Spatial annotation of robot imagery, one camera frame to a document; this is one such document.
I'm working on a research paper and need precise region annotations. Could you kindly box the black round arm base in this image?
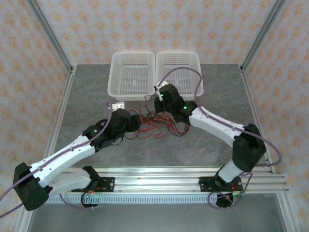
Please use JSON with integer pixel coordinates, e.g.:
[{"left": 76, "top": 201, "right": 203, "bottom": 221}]
[
  {"left": 214, "top": 190, "right": 242, "bottom": 209},
  {"left": 81, "top": 192, "right": 101, "bottom": 210}
]

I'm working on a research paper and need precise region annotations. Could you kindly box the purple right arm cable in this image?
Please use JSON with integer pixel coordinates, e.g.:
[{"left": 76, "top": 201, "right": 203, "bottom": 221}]
[{"left": 159, "top": 67, "right": 283, "bottom": 210}]

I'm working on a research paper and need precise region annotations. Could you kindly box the grey slotted cable duct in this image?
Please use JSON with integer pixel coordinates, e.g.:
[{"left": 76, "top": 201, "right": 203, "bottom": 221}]
[{"left": 36, "top": 194, "right": 232, "bottom": 205}]

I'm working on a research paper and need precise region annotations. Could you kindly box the thin red cable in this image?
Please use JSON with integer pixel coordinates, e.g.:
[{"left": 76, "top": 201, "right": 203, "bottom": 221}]
[
  {"left": 135, "top": 116, "right": 169, "bottom": 140},
  {"left": 144, "top": 115, "right": 178, "bottom": 136},
  {"left": 142, "top": 118, "right": 176, "bottom": 140},
  {"left": 140, "top": 113, "right": 177, "bottom": 136}
]

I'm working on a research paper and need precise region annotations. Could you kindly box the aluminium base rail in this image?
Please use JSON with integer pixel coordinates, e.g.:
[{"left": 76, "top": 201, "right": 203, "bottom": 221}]
[{"left": 25, "top": 166, "right": 290, "bottom": 194}]

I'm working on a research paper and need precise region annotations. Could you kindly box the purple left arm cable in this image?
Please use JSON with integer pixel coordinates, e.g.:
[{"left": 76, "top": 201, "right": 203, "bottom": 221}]
[{"left": 0, "top": 102, "right": 114, "bottom": 211}]

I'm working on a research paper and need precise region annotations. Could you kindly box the thin black cable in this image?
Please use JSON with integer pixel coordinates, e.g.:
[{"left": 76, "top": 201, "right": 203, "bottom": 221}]
[
  {"left": 142, "top": 95, "right": 157, "bottom": 116},
  {"left": 118, "top": 131, "right": 148, "bottom": 142},
  {"left": 127, "top": 108, "right": 157, "bottom": 119},
  {"left": 168, "top": 119, "right": 191, "bottom": 136}
]

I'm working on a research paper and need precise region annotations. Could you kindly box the white perforated plastic basket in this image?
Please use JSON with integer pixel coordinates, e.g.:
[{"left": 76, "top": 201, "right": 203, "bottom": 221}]
[
  {"left": 155, "top": 51, "right": 205, "bottom": 101},
  {"left": 107, "top": 51, "right": 155, "bottom": 102}
]

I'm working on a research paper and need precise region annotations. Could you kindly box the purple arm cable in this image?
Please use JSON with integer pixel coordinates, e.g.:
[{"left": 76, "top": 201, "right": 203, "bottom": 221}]
[
  {"left": 0, "top": 102, "right": 114, "bottom": 211},
  {"left": 159, "top": 67, "right": 283, "bottom": 210}
]

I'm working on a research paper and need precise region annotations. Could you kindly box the aluminium frame post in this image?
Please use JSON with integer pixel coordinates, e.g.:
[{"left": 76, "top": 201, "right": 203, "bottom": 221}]
[
  {"left": 241, "top": 0, "right": 287, "bottom": 73},
  {"left": 26, "top": 0, "right": 74, "bottom": 73}
]

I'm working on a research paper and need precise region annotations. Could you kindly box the left arm black wire loop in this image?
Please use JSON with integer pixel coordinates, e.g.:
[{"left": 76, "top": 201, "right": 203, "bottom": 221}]
[{"left": 112, "top": 134, "right": 126, "bottom": 146}]

